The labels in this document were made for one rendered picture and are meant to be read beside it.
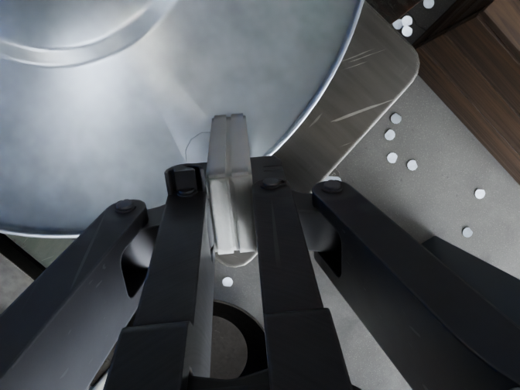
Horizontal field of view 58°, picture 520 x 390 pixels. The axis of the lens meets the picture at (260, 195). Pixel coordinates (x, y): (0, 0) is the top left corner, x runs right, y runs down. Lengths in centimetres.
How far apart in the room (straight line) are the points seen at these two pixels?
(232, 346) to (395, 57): 93
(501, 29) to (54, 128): 63
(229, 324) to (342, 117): 89
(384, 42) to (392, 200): 84
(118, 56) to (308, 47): 9
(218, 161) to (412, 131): 92
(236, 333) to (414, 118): 61
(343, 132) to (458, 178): 89
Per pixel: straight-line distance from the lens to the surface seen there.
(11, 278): 42
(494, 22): 75
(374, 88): 24
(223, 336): 110
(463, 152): 111
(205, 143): 23
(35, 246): 41
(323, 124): 23
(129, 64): 23
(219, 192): 15
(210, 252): 15
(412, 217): 108
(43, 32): 24
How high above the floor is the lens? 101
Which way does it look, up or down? 83 degrees down
